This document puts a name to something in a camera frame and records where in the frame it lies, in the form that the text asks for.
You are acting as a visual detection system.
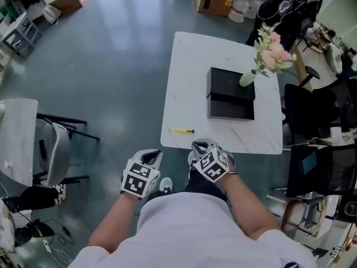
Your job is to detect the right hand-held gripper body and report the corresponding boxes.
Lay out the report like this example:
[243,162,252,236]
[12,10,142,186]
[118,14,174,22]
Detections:
[191,138,237,183]

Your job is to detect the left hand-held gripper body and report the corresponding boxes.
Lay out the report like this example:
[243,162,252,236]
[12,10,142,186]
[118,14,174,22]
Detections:
[120,149,164,199]

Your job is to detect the black box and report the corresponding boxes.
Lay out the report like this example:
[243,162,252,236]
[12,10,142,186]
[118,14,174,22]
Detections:
[206,67,256,121]

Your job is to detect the person's left forearm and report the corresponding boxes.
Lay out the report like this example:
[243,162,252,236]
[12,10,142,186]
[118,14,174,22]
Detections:
[88,191,141,254]

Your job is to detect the person's right forearm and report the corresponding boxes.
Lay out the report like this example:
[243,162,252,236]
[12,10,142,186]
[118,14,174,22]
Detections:
[221,173,280,241]

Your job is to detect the flat cardboard box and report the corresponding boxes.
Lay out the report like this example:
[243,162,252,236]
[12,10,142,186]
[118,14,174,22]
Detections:
[49,0,91,15]

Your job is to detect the person's right white shoe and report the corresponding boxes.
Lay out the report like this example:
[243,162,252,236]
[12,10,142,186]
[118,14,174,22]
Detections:
[187,150,199,179]

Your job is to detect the person's white shoe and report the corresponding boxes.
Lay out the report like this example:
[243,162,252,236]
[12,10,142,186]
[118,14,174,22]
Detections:
[159,177,174,195]
[187,150,199,179]

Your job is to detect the person's black trousers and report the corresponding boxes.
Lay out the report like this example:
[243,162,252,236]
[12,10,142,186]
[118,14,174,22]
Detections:
[147,169,227,204]

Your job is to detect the person's left white shoe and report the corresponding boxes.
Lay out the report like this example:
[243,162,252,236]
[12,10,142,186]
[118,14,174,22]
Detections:
[159,177,174,195]

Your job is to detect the person's white shirt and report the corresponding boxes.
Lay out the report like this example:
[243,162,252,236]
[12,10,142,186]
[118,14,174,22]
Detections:
[67,191,319,268]

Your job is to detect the grey chair with black legs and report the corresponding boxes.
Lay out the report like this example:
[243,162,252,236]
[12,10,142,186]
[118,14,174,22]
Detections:
[32,112,101,188]

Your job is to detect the pale green vase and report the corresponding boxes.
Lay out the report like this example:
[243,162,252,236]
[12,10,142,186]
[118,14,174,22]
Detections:
[239,69,259,88]

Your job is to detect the black office chair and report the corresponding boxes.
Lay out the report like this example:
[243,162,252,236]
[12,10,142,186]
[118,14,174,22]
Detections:
[282,65,357,147]

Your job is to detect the black mesh chair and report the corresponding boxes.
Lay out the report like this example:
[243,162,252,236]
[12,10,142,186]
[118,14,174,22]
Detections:
[284,141,357,198]

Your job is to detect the pink and green flowers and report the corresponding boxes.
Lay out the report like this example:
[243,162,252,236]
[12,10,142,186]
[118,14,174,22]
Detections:
[252,22,298,78]

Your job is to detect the clear plastic water jug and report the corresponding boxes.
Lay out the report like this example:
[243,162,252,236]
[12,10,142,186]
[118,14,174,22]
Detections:
[228,0,251,23]

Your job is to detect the grey plastic crate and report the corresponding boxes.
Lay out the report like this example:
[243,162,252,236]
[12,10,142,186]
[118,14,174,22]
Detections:
[1,11,43,58]

